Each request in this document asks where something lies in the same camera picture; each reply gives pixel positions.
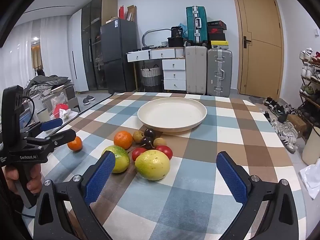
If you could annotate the white curtain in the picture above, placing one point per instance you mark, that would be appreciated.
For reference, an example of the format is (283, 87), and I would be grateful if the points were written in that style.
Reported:
(55, 50)

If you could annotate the small brown round fruit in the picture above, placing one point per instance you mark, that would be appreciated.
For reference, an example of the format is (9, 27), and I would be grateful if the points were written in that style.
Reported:
(160, 142)
(137, 136)

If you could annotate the white drawer cabinet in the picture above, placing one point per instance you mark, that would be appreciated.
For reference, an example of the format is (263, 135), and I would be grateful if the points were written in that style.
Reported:
(173, 75)

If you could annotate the person's left hand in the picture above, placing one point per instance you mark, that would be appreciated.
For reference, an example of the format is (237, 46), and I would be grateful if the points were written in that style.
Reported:
(11, 177)

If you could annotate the flat black shoe box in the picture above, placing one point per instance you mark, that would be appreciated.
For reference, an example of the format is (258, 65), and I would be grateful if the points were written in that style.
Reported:
(216, 23)

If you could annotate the white plastic bag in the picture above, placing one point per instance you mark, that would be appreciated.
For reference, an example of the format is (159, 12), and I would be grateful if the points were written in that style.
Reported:
(312, 177)

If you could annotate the grey and white woven basket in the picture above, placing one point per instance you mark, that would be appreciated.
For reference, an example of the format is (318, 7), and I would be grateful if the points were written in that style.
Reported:
(151, 76)

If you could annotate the white oval frame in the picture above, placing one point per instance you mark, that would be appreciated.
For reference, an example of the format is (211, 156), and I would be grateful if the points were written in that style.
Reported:
(160, 29)

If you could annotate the white cup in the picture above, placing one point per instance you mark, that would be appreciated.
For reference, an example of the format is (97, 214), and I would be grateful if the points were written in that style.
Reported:
(43, 116)

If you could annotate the green speckled round fruit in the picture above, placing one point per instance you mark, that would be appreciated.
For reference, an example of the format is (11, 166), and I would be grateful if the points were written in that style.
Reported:
(121, 160)

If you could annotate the brown cardboard box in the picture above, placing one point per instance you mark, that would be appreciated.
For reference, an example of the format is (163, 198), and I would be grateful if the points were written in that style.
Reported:
(296, 123)

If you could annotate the pile of grey bedding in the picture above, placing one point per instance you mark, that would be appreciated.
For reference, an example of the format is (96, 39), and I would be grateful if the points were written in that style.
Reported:
(47, 81)

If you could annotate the black and red shoe box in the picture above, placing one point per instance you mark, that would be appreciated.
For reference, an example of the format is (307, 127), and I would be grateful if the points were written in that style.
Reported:
(217, 33)

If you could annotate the yellow round fruit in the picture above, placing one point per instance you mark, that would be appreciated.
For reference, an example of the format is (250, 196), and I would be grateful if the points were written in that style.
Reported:
(152, 165)

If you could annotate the dark purple plum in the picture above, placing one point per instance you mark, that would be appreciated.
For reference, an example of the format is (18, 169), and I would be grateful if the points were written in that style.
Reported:
(147, 142)
(149, 132)

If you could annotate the dark glass cabinet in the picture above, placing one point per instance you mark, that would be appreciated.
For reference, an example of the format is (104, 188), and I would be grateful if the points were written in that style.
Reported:
(93, 42)

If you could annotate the red tomato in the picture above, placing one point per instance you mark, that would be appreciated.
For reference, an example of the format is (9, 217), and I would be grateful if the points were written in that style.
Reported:
(137, 153)
(165, 150)

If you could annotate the beige suitcase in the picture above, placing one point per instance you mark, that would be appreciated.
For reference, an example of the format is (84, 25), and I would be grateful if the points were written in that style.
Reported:
(196, 70)

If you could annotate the black paper bag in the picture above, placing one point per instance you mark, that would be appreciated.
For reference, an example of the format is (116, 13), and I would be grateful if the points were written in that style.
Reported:
(177, 32)

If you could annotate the teal suitcase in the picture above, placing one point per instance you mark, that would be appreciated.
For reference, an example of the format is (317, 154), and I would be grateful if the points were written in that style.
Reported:
(192, 25)

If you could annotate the white bucket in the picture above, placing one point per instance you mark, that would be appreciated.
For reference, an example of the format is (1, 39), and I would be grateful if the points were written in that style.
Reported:
(312, 147)

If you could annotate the black storage box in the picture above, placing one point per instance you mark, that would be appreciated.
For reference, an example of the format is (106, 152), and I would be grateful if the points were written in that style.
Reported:
(175, 42)

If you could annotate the black refrigerator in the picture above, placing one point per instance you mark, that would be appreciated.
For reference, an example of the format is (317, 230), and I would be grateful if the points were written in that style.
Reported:
(117, 55)

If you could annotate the checked tablecloth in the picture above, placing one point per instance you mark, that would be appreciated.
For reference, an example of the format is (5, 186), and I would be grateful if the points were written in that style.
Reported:
(200, 142)

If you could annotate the flat cardboard box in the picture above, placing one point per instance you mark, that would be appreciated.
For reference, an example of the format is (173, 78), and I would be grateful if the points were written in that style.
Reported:
(111, 20)

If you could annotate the blue plastic bag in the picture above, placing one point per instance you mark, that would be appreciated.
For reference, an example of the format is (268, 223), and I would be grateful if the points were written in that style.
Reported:
(184, 28)

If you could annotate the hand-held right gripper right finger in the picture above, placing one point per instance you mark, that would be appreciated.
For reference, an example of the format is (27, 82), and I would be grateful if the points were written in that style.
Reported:
(231, 177)

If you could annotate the white wardrobe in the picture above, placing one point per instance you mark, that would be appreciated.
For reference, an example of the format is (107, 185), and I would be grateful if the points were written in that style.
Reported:
(77, 55)

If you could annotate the yellow and black shoe box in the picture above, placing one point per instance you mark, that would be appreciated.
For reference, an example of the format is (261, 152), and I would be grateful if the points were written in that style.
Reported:
(218, 45)

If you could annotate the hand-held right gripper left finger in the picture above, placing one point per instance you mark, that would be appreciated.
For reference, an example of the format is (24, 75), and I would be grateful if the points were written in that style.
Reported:
(100, 177)

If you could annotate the grey slipper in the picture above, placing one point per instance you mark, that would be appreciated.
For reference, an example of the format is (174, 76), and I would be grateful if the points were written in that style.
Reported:
(86, 101)
(91, 98)

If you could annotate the pile of sneakers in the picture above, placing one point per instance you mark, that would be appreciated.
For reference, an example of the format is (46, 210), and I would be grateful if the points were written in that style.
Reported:
(282, 127)

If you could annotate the wooden door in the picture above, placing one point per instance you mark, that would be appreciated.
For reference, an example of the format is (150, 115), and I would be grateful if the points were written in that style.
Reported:
(260, 62)

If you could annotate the wooden shoe rack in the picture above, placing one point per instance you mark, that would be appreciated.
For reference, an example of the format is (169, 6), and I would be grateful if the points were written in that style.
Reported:
(306, 98)

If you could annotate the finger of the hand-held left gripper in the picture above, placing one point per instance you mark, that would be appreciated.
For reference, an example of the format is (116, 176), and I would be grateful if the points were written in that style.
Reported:
(51, 125)
(62, 136)

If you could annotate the grey door mat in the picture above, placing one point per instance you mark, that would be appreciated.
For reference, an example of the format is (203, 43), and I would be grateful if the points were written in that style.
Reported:
(252, 101)

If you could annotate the orange tangerine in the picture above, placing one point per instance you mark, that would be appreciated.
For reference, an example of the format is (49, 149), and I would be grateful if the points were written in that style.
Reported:
(75, 144)
(123, 140)

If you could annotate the row of assorted shoes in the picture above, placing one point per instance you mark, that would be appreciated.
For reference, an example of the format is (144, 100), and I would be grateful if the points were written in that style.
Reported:
(306, 55)

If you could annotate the cream round plate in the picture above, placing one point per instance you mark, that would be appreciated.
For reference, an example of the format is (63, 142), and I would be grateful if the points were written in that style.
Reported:
(172, 112)

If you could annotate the silver suitcase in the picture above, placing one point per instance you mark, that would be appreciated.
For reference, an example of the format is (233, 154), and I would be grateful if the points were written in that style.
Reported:
(212, 80)

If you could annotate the open cardboard box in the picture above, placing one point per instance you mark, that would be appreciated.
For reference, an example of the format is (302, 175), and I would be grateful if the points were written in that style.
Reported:
(131, 13)

